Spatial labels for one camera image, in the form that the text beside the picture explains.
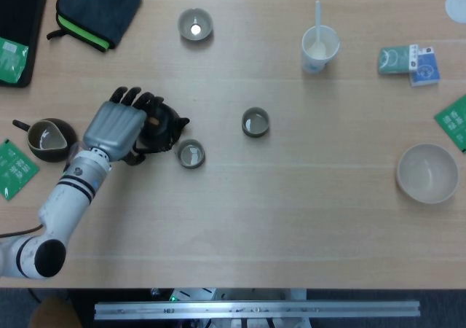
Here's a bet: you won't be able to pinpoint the dark grey folded towel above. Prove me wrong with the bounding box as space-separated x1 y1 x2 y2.
46 0 143 53

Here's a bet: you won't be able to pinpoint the black teapot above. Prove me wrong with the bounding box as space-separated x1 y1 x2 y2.
140 101 190 154

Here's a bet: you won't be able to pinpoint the small grey bowl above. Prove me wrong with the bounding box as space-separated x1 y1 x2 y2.
177 8 214 42

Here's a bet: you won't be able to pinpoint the white paper cup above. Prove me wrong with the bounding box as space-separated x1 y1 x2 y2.
301 25 341 75

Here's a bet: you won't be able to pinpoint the green tea packet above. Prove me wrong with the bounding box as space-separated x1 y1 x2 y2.
0 37 29 85
0 138 40 201
433 94 466 152

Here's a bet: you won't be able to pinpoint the aluminium rail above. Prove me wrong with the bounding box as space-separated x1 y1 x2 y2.
93 299 422 321

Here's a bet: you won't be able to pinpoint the white plastic spoon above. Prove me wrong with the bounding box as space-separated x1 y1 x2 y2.
314 0 328 60

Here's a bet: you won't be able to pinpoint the dark teacup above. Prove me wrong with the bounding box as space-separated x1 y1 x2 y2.
175 138 206 170
240 106 271 138

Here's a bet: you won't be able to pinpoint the dark pitcher with handle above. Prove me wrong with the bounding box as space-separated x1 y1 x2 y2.
12 118 79 163

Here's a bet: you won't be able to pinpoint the blue and white box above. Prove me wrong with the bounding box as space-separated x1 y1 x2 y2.
409 45 441 87

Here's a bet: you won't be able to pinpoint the green tissue pack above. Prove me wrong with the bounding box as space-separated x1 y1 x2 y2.
376 44 420 76

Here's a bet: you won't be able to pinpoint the brown arm cable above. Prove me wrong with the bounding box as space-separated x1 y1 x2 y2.
0 224 45 240

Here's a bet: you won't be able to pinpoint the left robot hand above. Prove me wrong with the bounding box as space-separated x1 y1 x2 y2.
82 86 167 166

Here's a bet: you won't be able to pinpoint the beige bowl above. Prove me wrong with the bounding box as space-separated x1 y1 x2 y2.
396 143 459 205

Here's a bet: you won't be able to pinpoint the black tray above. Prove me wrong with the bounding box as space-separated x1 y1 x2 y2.
0 0 50 89

